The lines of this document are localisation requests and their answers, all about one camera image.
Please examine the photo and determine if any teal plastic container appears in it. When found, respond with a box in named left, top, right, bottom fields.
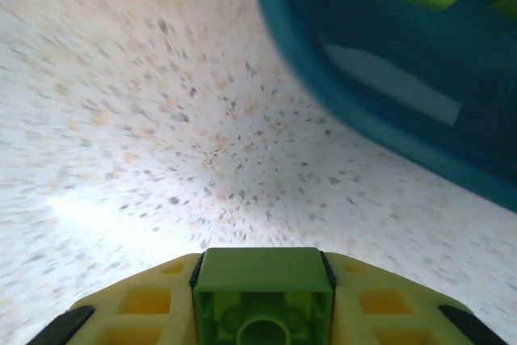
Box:
left=249, top=0, right=517, bottom=215

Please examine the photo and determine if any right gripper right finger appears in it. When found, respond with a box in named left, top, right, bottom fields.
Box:
left=321, top=250, right=512, bottom=345

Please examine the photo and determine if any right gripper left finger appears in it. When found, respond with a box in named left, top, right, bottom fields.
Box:
left=23, top=251, right=203, bottom=345

